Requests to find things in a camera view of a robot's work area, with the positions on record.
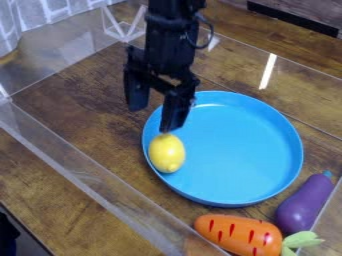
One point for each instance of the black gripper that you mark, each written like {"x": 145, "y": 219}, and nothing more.
{"x": 161, "y": 67}

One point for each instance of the clear acrylic enclosure wall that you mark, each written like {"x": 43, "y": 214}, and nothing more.
{"x": 75, "y": 181}

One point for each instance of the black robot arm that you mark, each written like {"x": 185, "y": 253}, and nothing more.
{"x": 174, "y": 7}

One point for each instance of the white patterned curtain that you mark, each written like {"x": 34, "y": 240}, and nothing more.
{"x": 23, "y": 15}

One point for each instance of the blue round tray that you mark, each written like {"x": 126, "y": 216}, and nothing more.
{"x": 243, "y": 151}

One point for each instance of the orange toy carrot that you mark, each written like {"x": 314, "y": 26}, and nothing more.
{"x": 251, "y": 237}

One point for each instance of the purple toy eggplant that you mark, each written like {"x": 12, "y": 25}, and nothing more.
{"x": 297, "y": 212}

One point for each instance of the yellow toy lemon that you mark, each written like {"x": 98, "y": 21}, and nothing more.
{"x": 166, "y": 153}

